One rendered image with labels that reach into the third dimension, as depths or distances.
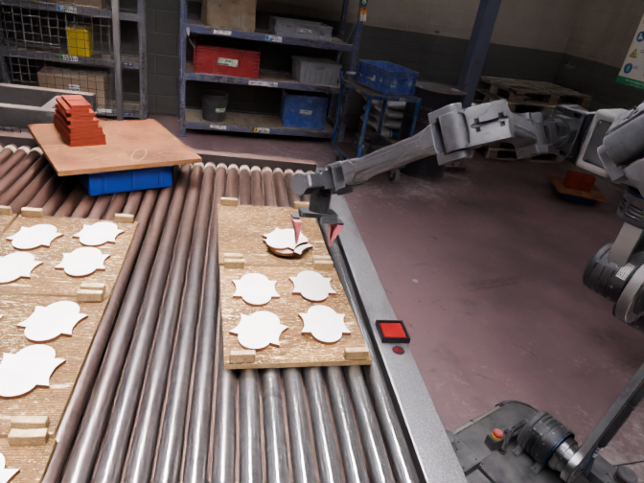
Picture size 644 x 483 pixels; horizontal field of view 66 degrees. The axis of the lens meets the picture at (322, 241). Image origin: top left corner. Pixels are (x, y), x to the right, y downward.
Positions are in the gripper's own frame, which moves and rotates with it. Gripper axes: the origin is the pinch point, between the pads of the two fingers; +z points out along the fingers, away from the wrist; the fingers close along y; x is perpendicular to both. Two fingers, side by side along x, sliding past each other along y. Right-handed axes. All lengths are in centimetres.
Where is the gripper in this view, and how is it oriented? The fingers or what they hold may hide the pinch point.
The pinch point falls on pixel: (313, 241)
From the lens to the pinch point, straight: 139.9
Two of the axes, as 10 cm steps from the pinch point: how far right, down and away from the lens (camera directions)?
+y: 9.6, 0.7, 2.8
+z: -1.5, 9.4, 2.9
